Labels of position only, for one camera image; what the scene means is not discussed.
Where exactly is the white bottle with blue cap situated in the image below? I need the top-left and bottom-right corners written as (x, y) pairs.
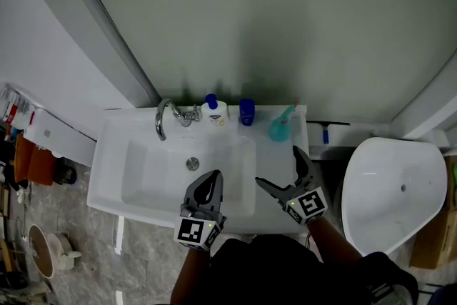
top-left (200, 93), bottom-right (229, 127)

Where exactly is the dark round container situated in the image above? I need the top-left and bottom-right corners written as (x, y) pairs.
top-left (53, 157), bottom-right (78, 186)

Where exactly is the person's left forearm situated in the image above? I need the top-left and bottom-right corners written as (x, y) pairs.
top-left (170, 244), bottom-right (212, 305)

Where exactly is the squeegee with blue handle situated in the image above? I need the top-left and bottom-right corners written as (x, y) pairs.
top-left (306, 120), bottom-right (351, 145)

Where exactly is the pile of printed packets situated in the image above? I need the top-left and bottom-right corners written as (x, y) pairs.
top-left (0, 81), bottom-right (36, 130)

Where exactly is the white washbasin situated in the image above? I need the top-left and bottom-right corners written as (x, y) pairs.
top-left (86, 104), bottom-right (310, 235)

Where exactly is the chrome faucet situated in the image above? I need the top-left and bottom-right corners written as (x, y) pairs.
top-left (154, 98), bottom-right (201, 142)

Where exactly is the teal spray bottle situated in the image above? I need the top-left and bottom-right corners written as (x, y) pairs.
top-left (267, 99), bottom-right (301, 144)

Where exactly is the person's grey shoe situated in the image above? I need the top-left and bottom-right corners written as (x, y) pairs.
top-left (367, 281), bottom-right (416, 305)

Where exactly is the dark blue bottle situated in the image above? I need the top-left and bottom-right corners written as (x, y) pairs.
top-left (238, 98), bottom-right (256, 127)

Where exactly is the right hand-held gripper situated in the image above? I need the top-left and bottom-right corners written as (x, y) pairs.
top-left (254, 145), bottom-right (328, 226)

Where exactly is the brown cardboard box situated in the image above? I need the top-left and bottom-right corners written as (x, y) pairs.
top-left (408, 154), bottom-right (457, 271)

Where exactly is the round wooden board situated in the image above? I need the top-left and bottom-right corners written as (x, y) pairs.
top-left (27, 224), bottom-right (55, 280)

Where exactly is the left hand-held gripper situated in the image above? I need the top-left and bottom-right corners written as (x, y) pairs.
top-left (174, 169), bottom-right (228, 252)

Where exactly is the white rectangular box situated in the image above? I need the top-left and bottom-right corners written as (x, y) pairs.
top-left (22, 107), bottom-right (98, 169)

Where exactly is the person's black clothing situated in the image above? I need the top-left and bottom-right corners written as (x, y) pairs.
top-left (209, 234), bottom-right (419, 305)

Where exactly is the white oval basin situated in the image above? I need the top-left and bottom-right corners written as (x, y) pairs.
top-left (340, 136), bottom-right (448, 257)

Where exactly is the orange cloth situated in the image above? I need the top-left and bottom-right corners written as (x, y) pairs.
top-left (14, 133), bottom-right (58, 187)

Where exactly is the person's right forearm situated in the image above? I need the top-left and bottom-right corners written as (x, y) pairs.
top-left (307, 216), bottom-right (364, 264)

